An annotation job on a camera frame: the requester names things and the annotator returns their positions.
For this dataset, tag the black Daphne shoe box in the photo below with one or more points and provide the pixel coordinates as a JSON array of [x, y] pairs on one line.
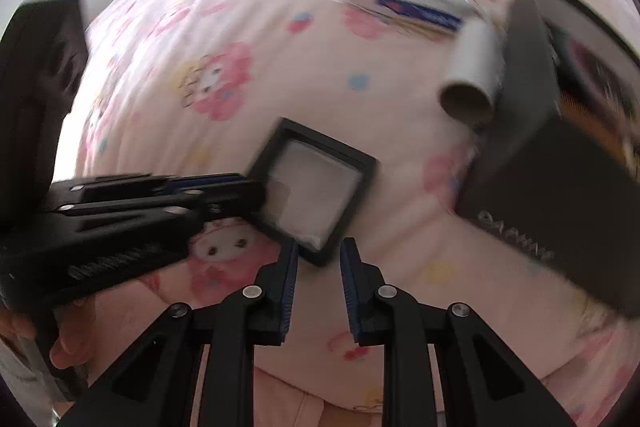
[[542, 185]]

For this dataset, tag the black square display frame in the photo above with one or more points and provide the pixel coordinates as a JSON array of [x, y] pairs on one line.
[[314, 185]]

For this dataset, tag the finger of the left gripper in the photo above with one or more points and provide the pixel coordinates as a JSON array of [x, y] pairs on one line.
[[129, 186], [165, 206]]

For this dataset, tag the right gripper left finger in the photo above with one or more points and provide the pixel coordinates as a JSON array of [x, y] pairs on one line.
[[273, 313]]

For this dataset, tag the cardboard paper roll tube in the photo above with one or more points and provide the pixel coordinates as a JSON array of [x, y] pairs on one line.
[[473, 75]]

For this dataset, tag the green yellow snack wrapper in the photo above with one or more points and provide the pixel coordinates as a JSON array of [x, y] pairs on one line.
[[590, 124]]

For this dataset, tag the person's left hand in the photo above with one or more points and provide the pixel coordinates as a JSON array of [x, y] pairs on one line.
[[75, 331]]

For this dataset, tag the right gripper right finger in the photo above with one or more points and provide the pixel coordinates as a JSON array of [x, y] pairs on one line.
[[367, 321]]

